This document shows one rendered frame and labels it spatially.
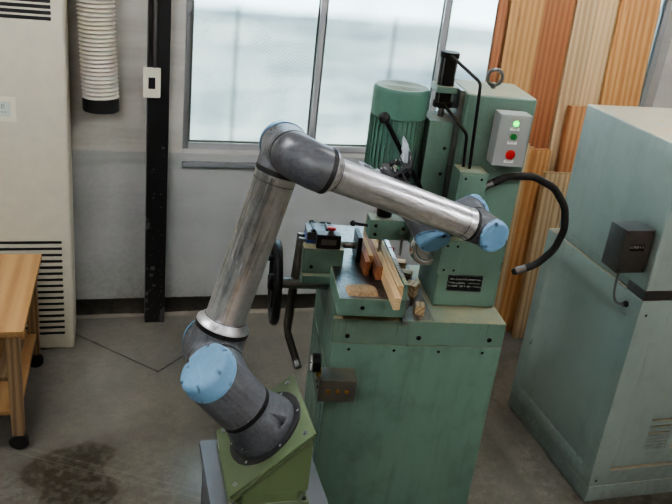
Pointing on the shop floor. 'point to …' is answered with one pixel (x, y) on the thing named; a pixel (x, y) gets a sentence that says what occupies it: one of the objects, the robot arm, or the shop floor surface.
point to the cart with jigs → (18, 337)
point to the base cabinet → (400, 420)
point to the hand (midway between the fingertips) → (381, 149)
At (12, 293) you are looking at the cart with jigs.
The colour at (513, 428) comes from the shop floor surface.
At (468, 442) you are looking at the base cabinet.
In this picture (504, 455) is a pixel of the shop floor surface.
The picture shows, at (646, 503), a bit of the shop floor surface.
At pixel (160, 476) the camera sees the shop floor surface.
